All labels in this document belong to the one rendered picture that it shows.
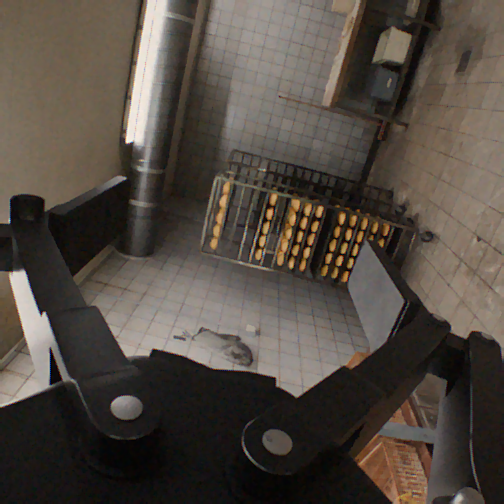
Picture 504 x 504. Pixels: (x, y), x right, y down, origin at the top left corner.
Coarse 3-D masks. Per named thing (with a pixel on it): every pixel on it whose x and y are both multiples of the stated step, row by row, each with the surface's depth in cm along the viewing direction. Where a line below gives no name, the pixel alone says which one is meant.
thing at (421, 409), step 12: (432, 384) 182; (420, 396) 171; (432, 396) 170; (408, 408) 162; (420, 408) 163; (432, 408) 165; (408, 420) 160; (420, 420) 155; (432, 420) 157; (408, 444) 154; (420, 444) 145; (432, 444) 144; (420, 456) 143; (432, 456) 137
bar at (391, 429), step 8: (392, 424) 142; (400, 424) 143; (384, 432) 140; (392, 432) 140; (400, 432) 140; (408, 432) 140; (416, 432) 141; (424, 432) 142; (432, 432) 143; (416, 440) 142; (424, 440) 142; (432, 440) 141
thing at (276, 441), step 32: (416, 320) 13; (384, 352) 11; (416, 352) 11; (320, 384) 8; (352, 384) 8; (384, 384) 10; (416, 384) 13; (288, 416) 7; (320, 416) 7; (352, 416) 8; (384, 416) 10; (256, 448) 6; (288, 448) 6; (320, 448) 6; (352, 448) 9; (256, 480) 6; (288, 480) 6
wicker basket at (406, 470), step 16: (384, 448) 144; (400, 448) 146; (368, 464) 152; (384, 464) 152; (400, 464) 138; (416, 464) 139; (384, 480) 156; (400, 480) 130; (416, 480) 139; (416, 496) 135
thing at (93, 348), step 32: (32, 224) 13; (32, 256) 11; (32, 288) 10; (64, 288) 10; (32, 320) 10; (64, 320) 8; (96, 320) 8; (32, 352) 10; (64, 352) 7; (96, 352) 7; (96, 384) 6; (128, 384) 7; (96, 416) 6; (128, 416) 6; (160, 416) 6; (96, 448) 6; (128, 448) 6
